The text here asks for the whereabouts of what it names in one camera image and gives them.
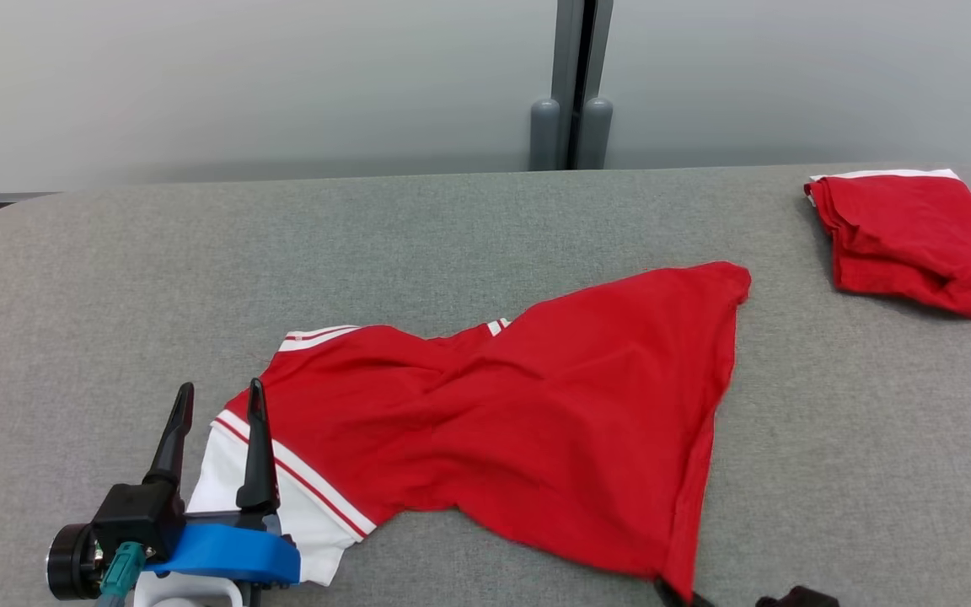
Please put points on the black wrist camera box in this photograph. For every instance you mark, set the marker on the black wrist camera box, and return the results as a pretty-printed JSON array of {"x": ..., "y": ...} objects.
[
  {"x": 797, "y": 598},
  {"x": 136, "y": 518}
]

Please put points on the grey vertical partition post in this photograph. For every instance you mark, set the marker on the grey vertical partition post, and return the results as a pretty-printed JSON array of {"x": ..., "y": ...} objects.
[{"x": 570, "y": 51}]

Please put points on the grey rounded post cap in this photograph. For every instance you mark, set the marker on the grey rounded post cap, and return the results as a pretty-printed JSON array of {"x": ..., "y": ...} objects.
[
  {"x": 545, "y": 135},
  {"x": 596, "y": 135}
]

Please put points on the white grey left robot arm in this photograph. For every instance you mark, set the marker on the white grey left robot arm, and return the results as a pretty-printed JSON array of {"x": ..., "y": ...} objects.
[{"x": 190, "y": 594}]

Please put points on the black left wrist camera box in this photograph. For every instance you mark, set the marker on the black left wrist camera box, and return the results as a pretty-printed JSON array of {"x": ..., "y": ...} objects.
[{"x": 136, "y": 518}]

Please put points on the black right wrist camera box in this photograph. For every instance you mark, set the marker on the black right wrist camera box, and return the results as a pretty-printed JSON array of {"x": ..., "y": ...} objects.
[{"x": 797, "y": 598}]

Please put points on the red white numbered jersey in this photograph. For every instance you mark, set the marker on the red white numbered jersey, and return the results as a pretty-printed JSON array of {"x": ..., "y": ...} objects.
[{"x": 536, "y": 421}]

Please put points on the red shorts with white trim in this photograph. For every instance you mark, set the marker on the red shorts with white trim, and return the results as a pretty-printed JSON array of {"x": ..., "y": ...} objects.
[{"x": 915, "y": 236}]

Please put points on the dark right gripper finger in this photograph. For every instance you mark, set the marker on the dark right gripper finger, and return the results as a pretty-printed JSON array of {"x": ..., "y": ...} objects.
[{"x": 679, "y": 598}]

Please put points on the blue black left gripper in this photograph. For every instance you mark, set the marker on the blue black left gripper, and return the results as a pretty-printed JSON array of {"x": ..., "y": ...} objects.
[{"x": 224, "y": 552}]

